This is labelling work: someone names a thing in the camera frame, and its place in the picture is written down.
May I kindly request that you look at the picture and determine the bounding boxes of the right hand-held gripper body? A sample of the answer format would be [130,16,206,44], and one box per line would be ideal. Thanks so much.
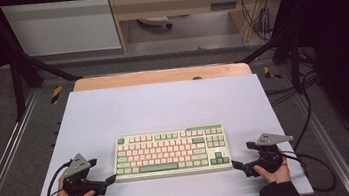
[241,129,298,178]

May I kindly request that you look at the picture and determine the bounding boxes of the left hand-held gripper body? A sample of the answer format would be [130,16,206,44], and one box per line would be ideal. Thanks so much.
[59,150,108,196]

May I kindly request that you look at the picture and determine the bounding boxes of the green and cream keyboard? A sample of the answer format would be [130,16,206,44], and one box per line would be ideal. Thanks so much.
[109,121,235,185]

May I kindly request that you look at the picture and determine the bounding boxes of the person's right hand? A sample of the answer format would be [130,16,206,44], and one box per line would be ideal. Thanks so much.
[253,157,292,187]

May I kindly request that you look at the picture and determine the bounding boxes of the yellow black tape strip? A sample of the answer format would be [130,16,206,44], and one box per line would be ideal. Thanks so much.
[48,85,65,106]
[262,64,283,82]

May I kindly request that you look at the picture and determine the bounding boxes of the black metal stand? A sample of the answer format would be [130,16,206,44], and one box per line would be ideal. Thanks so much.
[236,21,307,100]
[0,0,88,125]

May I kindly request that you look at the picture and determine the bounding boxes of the white cabinet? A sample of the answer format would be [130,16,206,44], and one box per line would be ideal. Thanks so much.
[0,0,123,63]

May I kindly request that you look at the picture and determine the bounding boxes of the grey desk label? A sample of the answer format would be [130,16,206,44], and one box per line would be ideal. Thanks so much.
[209,0,239,12]

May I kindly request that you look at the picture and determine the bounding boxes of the white object under desk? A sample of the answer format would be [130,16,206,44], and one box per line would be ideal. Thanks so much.
[137,14,174,34]

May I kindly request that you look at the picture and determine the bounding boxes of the wooden desk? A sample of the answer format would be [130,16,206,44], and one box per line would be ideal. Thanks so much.
[106,0,300,58]

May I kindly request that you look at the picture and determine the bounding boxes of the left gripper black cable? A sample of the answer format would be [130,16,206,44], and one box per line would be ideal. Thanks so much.
[41,160,77,196]

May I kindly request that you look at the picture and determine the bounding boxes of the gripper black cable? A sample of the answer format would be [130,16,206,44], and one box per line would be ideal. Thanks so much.
[281,143,338,196]
[41,160,77,196]

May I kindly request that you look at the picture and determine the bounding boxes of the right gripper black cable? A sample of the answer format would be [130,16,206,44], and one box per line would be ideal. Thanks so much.
[281,143,338,196]

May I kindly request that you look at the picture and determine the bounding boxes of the black floor cables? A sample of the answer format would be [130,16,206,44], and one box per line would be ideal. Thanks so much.
[262,69,329,156]

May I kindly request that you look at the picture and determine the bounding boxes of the bundle of hanging cables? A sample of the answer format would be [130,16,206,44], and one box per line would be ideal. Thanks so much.
[239,0,285,45]

